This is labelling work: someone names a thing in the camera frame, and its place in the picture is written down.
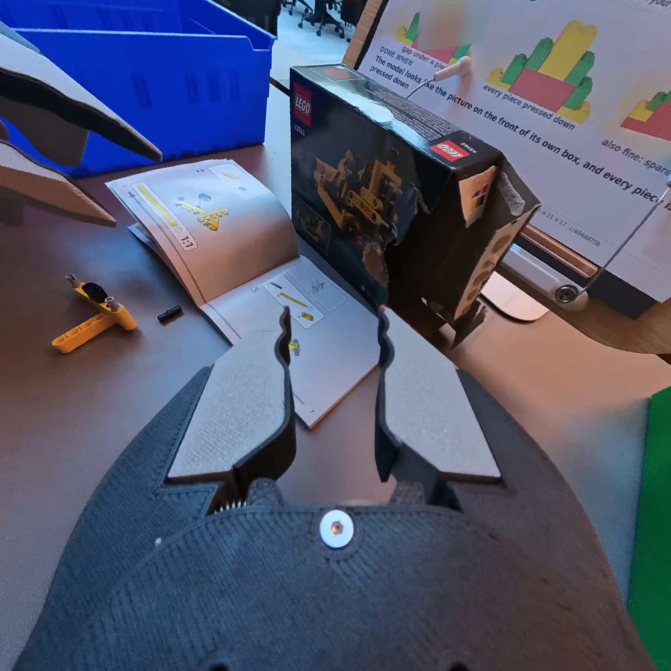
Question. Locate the printed instruction sheet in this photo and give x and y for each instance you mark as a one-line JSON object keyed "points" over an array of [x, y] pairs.
{"points": [[524, 157]]}

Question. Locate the blue plastic bin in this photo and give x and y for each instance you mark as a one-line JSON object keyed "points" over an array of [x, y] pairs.
{"points": [[157, 78]]}

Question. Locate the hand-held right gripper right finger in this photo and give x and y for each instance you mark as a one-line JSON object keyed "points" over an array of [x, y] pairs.
{"points": [[435, 414]]}

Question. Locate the lego instruction booklet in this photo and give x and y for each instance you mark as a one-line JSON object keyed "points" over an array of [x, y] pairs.
{"points": [[220, 246]]}

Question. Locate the green plastic bin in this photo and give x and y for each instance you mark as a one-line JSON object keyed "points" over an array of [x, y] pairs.
{"points": [[652, 524]]}

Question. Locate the yellow lego beam assembly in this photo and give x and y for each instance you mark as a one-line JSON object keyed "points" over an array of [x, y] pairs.
{"points": [[99, 320]]}

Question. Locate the black lego set box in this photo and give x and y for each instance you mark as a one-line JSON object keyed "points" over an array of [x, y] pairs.
{"points": [[356, 157]]}

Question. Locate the small black lego pin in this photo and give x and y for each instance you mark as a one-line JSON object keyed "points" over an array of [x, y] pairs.
{"points": [[170, 313]]}

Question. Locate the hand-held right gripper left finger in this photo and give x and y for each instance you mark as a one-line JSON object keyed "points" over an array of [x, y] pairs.
{"points": [[236, 409]]}

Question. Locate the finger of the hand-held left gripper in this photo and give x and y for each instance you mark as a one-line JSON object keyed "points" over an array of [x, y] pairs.
{"points": [[42, 183], [63, 84]]}

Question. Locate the black office chair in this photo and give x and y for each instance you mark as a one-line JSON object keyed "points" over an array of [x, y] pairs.
{"points": [[322, 15]]}

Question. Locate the white stand base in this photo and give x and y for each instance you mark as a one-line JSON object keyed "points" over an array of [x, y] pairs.
{"points": [[516, 299]]}

